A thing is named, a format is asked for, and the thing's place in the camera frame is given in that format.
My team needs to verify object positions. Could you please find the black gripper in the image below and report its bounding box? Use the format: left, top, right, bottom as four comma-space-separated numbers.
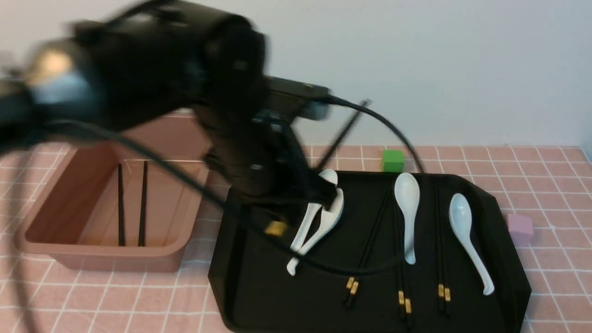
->
193, 106, 338, 218

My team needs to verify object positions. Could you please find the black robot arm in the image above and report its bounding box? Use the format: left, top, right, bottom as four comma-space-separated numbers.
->
1, 0, 337, 216

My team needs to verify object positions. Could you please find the upper left white spoon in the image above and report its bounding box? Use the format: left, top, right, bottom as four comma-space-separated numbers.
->
290, 169, 338, 251

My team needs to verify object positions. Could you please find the white spoon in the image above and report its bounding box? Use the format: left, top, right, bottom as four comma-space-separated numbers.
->
394, 173, 420, 265
296, 188, 345, 255
449, 193, 495, 296
290, 169, 338, 251

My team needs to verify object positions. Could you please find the lower left white spoon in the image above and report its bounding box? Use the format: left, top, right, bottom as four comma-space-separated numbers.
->
296, 188, 345, 255

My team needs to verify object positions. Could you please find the right black chopstick in bin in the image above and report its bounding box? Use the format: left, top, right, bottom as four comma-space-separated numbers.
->
138, 160, 148, 247

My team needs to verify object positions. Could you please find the black chopstick in bin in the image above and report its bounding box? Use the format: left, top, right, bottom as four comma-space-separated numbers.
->
118, 164, 126, 247
138, 160, 148, 247

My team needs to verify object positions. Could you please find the green cube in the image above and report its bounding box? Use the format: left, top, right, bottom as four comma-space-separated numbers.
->
381, 149, 405, 173

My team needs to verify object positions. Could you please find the middle white spoon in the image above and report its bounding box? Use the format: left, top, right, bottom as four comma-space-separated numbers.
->
394, 173, 420, 265

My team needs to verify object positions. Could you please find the left black chopstick in bin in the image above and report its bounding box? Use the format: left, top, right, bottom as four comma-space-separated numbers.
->
118, 164, 126, 247

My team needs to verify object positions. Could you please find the brown plastic bin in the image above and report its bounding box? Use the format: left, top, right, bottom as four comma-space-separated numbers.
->
15, 142, 202, 272

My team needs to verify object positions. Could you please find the black serving tray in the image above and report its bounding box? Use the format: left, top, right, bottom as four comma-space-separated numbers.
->
209, 173, 531, 333

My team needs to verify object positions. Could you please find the right white spoon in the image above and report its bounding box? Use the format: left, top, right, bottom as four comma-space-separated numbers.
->
449, 193, 495, 296

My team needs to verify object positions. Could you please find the pink checkered tablecloth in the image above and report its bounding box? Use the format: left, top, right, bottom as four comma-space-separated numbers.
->
1, 145, 592, 333

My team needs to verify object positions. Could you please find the pink cube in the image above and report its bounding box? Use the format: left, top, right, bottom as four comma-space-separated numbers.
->
506, 214, 534, 248

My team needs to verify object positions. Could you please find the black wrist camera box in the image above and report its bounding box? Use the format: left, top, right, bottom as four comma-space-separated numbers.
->
264, 76, 331, 122

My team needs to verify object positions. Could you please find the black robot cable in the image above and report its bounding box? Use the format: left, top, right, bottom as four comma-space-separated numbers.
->
0, 95, 426, 333

